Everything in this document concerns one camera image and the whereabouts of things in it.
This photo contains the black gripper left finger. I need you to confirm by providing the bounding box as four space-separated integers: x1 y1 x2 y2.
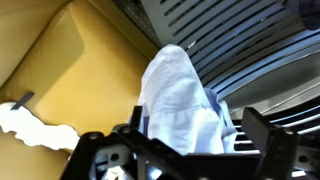
61 105 161 180

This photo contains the light blue shirt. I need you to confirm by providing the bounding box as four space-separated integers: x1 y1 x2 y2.
128 43 240 156

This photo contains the dark tape strip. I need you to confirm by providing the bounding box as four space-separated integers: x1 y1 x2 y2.
9 90 36 111

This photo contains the white crumpled cloth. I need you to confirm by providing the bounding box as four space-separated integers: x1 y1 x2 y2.
0 101 81 152

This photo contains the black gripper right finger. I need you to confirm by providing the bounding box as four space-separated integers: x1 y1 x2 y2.
239 106 320 180

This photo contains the tan leather sofa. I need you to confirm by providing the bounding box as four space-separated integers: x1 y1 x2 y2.
0 0 160 180

